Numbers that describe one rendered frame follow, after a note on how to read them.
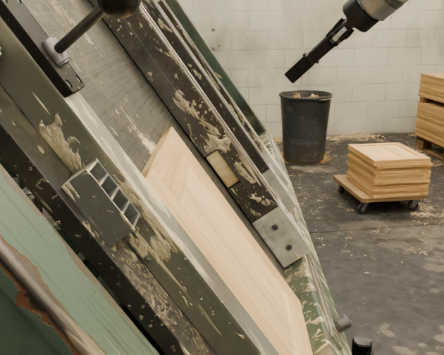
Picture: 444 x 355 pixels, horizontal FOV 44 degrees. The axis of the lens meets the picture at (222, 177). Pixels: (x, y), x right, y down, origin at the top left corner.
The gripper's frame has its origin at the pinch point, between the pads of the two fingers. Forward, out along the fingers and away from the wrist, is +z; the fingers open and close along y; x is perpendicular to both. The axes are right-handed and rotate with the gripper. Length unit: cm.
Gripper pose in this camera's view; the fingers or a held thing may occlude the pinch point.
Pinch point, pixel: (299, 68)
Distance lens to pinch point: 130.2
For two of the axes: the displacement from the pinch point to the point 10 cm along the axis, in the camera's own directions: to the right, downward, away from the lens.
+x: -6.9, -7.2, -0.9
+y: 3.9, -4.8, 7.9
